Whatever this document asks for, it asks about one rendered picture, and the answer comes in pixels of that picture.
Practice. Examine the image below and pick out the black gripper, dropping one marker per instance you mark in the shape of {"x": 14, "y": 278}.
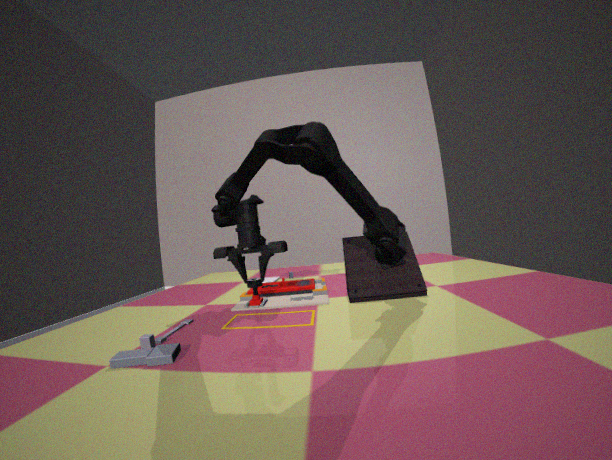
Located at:
{"x": 249, "y": 236}

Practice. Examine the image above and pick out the black and white toy wheel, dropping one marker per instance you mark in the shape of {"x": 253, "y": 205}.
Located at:
{"x": 254, "y": 282}

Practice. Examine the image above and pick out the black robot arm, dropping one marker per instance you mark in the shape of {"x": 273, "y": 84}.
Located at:
{"x": 313, "y": 148}

